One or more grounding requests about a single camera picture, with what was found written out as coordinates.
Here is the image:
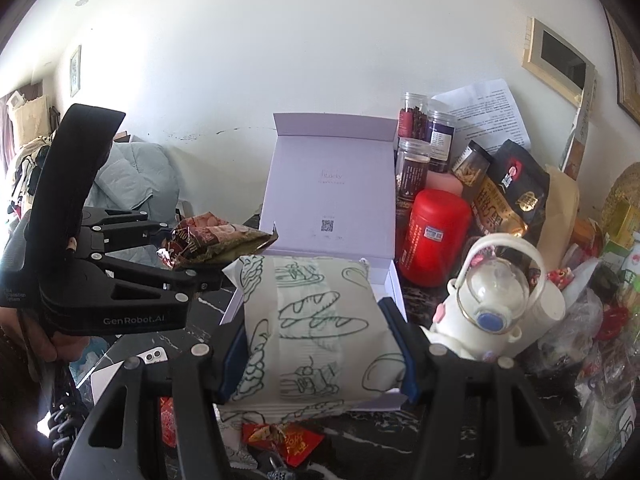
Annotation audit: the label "brown paper bag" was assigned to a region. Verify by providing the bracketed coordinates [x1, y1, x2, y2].
[535, 165, 581, 271]

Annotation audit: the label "clear jar with purple label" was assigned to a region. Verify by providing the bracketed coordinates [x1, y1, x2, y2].
[425, 109, 457, 173]

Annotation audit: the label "cardboard box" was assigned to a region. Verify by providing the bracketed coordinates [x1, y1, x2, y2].
[10, 92, 51, 148]

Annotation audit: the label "key ring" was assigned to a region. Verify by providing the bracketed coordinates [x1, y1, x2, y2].
[257, 452, 296, 480]

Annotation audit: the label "yellow-green box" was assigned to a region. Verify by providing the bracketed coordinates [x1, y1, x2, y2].
[607, 202, 640, 251]

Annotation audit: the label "pink box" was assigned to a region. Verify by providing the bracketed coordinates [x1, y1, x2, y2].
[429, 172, 466, 196]

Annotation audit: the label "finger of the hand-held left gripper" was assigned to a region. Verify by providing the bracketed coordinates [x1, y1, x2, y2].
[85, 252, 238, 311]
[80, 207, 178, 261]

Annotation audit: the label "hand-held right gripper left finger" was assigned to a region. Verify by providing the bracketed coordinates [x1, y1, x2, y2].
[60, 320, 251, 480]

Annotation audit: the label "clear jar of red fruit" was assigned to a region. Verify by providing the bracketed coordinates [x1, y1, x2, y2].
[398, 91, 430, 141]

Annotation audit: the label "dark picture frame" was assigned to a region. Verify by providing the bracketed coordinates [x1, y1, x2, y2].
[602, 7, 640, 126]

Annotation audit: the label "white paper roll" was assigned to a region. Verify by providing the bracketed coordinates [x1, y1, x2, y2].
[525, 275, 567, 341]

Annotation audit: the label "red canister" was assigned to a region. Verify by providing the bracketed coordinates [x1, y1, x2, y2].
[398, 189, 473, 288]

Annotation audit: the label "printed paper sheet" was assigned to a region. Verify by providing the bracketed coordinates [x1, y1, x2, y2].
[430, 78, 532, 153]

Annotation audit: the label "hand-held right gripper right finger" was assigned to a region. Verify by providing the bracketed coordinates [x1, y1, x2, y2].
[377, 297, 581, 480]

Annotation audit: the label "brown snack packet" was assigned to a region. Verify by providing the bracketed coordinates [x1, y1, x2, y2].
[157, 213, 278, 266]

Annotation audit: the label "person's left hand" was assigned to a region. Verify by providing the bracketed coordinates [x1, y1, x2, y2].
[0, 305, 91, 363]

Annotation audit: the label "hanging clothes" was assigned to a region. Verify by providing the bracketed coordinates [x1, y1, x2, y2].
[0, 130, 56, 221]

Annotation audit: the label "red packet with white label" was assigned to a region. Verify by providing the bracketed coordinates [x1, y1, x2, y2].
[160, 396, 177, 448]

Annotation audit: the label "light wooden picture frame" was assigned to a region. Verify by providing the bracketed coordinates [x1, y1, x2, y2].
[522, 16, 598, 106]

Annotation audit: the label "straw hat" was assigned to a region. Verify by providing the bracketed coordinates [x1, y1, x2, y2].
[600, 162, 640, 236]

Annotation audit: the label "white smartphone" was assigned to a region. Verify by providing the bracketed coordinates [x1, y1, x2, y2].
[90, 347, 171, 406]

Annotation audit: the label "small red gold-print packet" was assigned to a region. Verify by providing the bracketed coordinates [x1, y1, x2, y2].
[242, 422, 326, 466]

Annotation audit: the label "black snack bag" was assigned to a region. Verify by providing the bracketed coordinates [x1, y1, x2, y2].
[470, 140, 551, 261]

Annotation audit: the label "hanging paper scroll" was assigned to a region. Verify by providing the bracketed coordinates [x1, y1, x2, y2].
[559, 67, 598, 181]

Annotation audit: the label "clear plastic bag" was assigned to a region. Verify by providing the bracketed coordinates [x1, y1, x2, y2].
[537, 255, 640, 461]

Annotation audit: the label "clear jar with dark contents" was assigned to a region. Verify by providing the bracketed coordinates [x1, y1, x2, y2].
[395, 139, 432, 211]

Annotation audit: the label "small wall picture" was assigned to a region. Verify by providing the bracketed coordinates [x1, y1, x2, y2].
[69, 45, 82, 97]

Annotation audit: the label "white cartoon water bottle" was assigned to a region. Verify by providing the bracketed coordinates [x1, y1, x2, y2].
[419, 232, 546, 361]

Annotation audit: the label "grey padded jacket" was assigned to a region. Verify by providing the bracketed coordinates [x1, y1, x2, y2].
[95, 141, 181, 221]

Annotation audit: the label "black-lidded biscuit jar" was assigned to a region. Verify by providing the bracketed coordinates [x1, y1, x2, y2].
[452, 140, 496, 201]

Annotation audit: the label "lilac gift box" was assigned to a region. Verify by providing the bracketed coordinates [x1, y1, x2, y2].
[220, 112, 408, 411]

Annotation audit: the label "black coiled cable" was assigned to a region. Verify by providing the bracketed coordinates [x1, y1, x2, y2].
[37, 360, 83, 456]

